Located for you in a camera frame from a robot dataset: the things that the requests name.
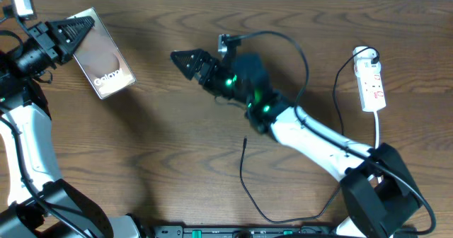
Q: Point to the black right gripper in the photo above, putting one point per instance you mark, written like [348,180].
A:
[190,73]

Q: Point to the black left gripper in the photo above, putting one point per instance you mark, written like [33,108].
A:
[57,47]

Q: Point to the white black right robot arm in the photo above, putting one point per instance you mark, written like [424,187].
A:
[378,189]

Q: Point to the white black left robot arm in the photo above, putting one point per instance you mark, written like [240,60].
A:
[41,203]

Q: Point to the white power strip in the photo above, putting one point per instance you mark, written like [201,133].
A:
[370,87]

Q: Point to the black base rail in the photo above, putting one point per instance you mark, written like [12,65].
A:
[175,231]

